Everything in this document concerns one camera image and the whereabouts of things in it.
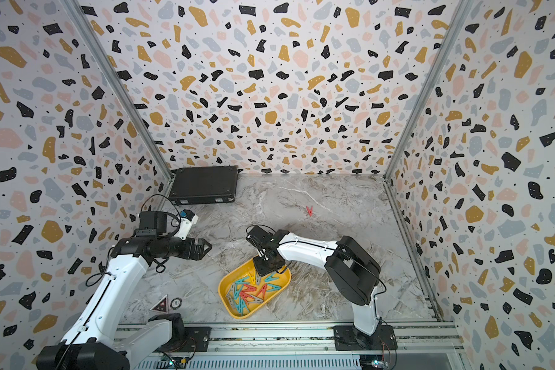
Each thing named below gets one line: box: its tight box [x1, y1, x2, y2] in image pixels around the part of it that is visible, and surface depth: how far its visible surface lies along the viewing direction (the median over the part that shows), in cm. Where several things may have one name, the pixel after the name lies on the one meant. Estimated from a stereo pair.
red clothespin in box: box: [240, 283, 258, 301], surface depth 84 cm
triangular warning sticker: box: [149, 293, 169, 313], surface depth 82 cm
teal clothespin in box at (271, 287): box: [265, 282, 283, 293], surface depth 86 cm
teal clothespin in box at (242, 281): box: [235, 275, 251, 288], surface depth 87 cm
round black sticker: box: [170, 297, 183, 310], surface depth 83 cm
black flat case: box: [168, 165, 239, 206], surface depth 122 cm
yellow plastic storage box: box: [218, 258, 292, 320], surface depth 85 cm
